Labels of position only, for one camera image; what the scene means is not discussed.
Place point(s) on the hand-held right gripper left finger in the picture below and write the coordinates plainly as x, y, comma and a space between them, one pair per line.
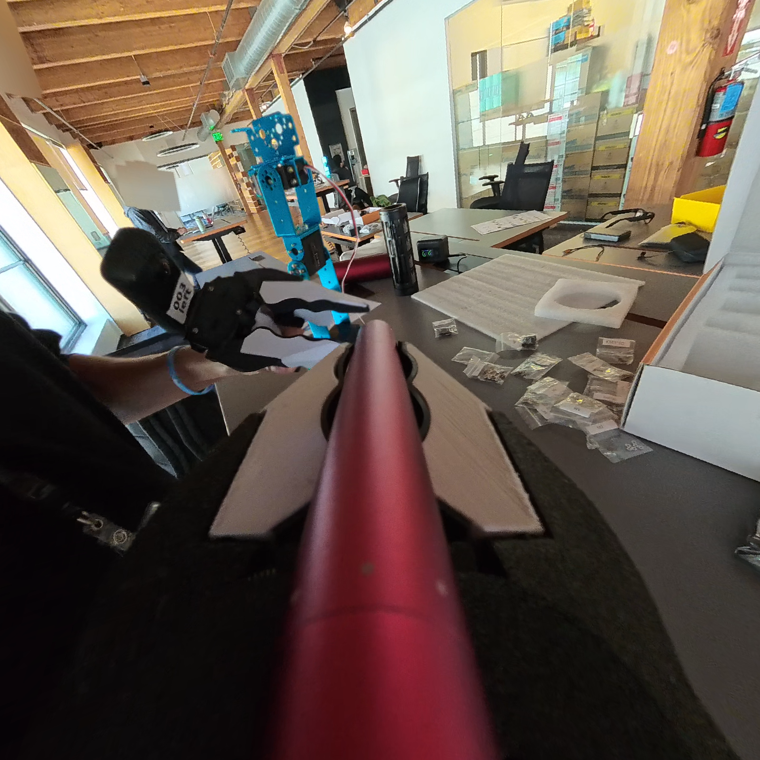
273, 475

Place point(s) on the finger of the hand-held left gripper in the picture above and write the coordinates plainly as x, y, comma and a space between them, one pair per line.
320, 294
297, 350

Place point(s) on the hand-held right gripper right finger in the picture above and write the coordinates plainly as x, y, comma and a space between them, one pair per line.
481, 475

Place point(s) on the red electric screwdriver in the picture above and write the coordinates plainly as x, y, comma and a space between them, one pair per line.
380, 534

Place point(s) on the person's left forearm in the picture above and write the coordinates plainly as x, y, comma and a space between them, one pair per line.
130, 380

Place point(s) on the adjoining grey desk with slots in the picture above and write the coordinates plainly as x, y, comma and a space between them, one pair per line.
243, 264

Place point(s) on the cluttered background desk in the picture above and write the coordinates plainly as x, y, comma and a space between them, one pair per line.
356, 222

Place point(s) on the grey desk with orange edge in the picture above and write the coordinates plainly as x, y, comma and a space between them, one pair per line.
451, 222

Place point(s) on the dark grey desk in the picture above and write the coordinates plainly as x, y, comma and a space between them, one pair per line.
653, 522

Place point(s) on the neighbouring grey desk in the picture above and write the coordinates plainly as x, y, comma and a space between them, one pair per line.
629, 252

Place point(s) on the dark red tube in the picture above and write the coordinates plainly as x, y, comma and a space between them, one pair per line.
368, 268

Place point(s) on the blue wristband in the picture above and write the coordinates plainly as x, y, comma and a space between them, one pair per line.
175, 374

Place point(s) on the black cylindrical bottle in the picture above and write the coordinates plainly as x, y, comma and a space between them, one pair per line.
399, 249

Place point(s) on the group of small parts bags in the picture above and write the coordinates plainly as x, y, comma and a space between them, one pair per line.
564, 398

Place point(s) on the black charger with display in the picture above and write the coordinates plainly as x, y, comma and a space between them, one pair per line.
432, 248

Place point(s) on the clear bag with black part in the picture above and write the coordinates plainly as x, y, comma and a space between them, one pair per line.
445, 328
516, 341

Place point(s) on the white foam sheet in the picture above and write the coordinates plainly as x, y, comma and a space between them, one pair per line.
487, 291

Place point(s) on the white foam piece with hole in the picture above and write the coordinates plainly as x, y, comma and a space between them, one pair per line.
546, 312

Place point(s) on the large grid window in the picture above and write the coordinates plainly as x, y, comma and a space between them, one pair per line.
35, 285

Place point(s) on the loose printed sheet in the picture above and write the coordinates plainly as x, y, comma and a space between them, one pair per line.
510, 222

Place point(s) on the orange and white cardboard box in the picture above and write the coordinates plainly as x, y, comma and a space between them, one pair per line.
683, 409

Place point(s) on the black mesh office chair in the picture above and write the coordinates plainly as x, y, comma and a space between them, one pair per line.
522, 184

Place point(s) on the white foam box insert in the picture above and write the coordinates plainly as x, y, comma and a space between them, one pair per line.
724, 320

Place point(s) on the stacked cardboard boxes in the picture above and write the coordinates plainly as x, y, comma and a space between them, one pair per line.
594, 166

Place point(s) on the black computer mouse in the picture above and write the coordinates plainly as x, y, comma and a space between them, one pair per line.
689, 246

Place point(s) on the yellow plastic bin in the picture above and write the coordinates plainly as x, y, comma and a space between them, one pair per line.
697, 211

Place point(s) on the wooden pillar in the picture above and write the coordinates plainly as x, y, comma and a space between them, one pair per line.
677, 107

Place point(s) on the red fire extinguisher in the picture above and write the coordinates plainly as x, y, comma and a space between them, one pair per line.
715, 124

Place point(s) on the silver ventilation duct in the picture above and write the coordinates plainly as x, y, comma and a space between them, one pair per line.
261, 35

